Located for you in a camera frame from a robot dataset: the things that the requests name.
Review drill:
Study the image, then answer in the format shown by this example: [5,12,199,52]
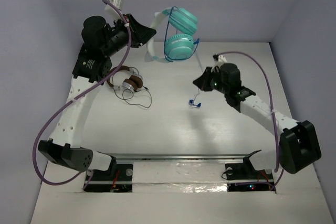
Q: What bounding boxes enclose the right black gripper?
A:
[193,66,229,94]

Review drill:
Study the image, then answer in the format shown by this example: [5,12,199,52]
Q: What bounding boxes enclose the blue headphone cable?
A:
[164,6,203,109]

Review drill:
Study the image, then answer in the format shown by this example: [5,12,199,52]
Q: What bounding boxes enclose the teal white headphones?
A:
[145,6,200,63]

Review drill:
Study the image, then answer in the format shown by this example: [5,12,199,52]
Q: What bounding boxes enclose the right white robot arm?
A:
[193,63,322,178]

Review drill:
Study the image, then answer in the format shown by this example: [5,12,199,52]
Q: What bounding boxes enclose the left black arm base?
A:
[83,160,133,193]

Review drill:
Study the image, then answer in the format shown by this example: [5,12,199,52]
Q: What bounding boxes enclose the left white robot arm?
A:
[38,14,156,179]

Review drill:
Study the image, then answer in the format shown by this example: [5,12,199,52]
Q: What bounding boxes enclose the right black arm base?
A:
[221,150,275,192]

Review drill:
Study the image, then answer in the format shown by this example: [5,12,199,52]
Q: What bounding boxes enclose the brown silver headphones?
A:
[106,65,146,92]

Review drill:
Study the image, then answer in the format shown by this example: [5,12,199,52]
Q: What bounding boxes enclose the white foam taped block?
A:
[132,161,227,193]

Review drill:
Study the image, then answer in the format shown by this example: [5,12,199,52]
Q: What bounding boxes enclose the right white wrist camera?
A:
[212,54,227,72]

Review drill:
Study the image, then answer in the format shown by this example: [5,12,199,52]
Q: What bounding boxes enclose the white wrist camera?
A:
[104,0,124,21]
[212,54,227,72]

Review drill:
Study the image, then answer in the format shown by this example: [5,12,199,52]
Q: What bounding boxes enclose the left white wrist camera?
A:
[104,0,124,21]

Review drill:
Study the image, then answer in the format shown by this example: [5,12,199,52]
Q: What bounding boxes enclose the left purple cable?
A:
[33,0,131,190]

